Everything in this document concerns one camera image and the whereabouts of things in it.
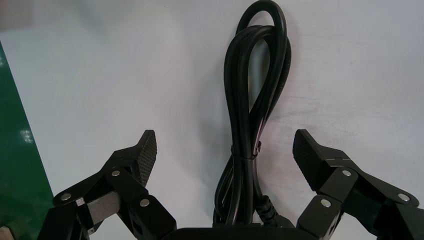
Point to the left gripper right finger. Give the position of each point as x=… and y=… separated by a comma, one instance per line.
x=338, y=182

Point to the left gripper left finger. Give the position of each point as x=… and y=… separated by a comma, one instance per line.
x=129, y=188

